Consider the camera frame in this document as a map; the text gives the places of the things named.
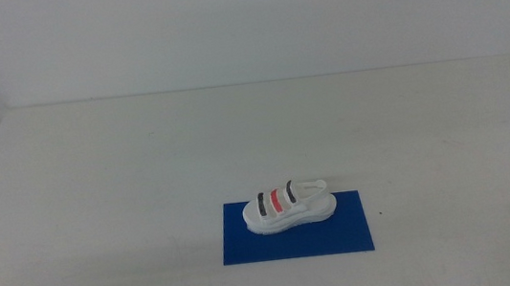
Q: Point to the blue rectangular mat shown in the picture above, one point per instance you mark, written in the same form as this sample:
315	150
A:
333	235

